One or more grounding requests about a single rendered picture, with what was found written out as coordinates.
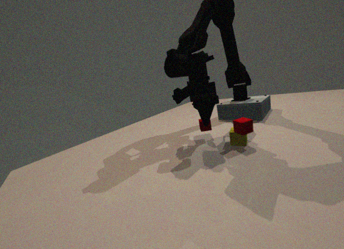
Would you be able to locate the yellow cube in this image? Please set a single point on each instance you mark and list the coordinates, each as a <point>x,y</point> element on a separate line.
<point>237,139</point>

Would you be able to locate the red cube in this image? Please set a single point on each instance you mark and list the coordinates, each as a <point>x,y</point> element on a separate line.
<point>243,126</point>
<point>204,128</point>

